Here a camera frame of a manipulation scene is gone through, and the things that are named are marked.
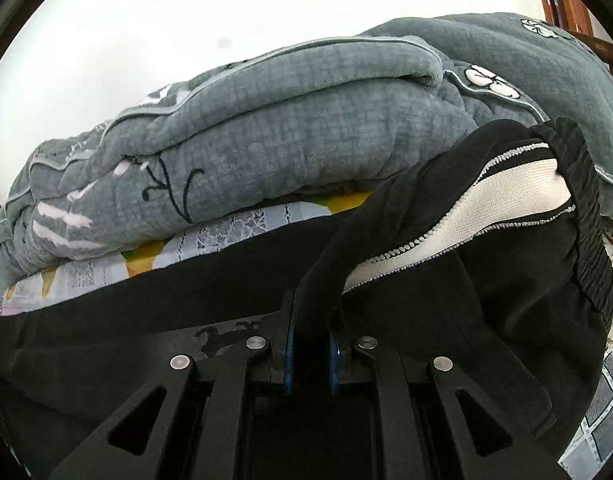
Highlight black pants with white stripe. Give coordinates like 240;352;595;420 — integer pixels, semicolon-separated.
0;116;613;480

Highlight grey fruit-print bed cover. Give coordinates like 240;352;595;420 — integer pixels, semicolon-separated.
0;190;613;480

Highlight grey quilted blanket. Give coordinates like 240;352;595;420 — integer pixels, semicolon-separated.
0;13;613;302

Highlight dark wooden headboard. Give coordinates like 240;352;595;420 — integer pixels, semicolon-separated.
528;0;613;91

